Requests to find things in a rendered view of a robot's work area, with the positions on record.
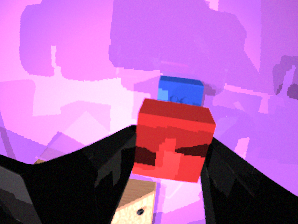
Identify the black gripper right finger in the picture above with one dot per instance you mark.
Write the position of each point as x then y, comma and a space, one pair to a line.
237, 193

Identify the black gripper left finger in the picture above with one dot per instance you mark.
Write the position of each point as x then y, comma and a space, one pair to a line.
83, 187

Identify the blue block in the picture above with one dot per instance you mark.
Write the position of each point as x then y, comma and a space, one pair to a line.
181, 90

